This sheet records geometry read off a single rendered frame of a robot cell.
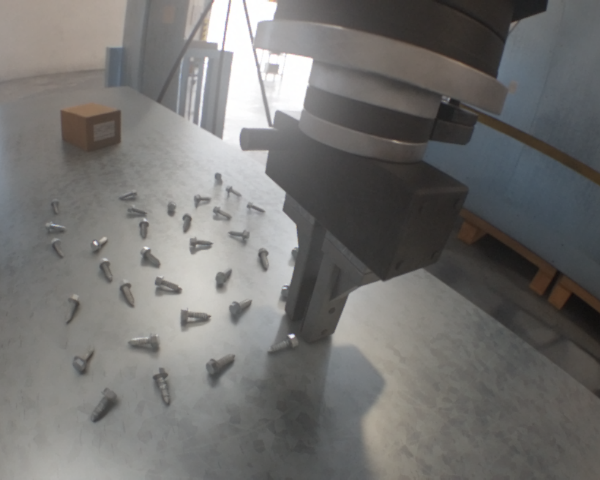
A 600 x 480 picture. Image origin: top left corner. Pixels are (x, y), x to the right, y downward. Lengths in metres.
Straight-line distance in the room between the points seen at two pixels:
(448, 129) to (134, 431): 0.26
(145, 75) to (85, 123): 0.99
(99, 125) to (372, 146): 0.53
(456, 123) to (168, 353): 0.24
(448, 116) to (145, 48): 1.44
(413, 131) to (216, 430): 0.20
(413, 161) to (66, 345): 0.26
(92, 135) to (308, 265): 0.48
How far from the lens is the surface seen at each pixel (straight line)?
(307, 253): 0.23
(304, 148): 0.20
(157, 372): 0.23
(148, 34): 1.57
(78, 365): 0.24
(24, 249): 0.38
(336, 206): 0.18
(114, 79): 2.25
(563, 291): 2.13
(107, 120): 0.63
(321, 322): 0.25
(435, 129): 0.20
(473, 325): 0.36
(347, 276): 0.21
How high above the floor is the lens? 0.85
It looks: 32 degrees down
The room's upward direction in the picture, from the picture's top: 13 degrees clockwise
